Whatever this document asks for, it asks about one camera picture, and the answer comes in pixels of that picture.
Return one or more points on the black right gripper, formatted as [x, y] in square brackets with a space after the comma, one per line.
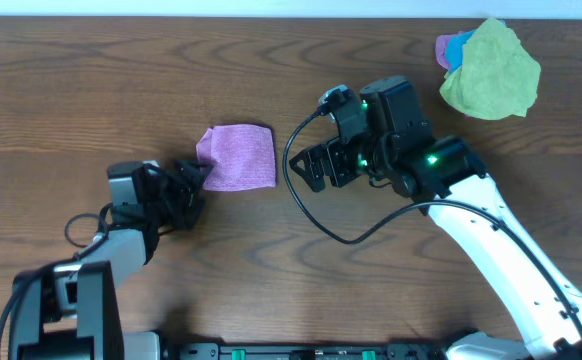
[311, 157]

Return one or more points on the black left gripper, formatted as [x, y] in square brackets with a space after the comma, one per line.
[190, 191]

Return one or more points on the purple microfiber cloth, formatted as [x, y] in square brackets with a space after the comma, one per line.
[241, 156]

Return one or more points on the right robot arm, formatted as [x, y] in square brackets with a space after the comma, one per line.
[456, 192]

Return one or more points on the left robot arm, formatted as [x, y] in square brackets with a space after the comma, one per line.
[68, 309]

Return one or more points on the blue microfiber cloth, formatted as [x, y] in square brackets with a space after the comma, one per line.
[454, 51]

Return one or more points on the green microfiber cloth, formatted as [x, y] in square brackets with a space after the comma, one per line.
[495, 78]

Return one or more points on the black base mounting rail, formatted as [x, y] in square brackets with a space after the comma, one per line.
[214, 351]

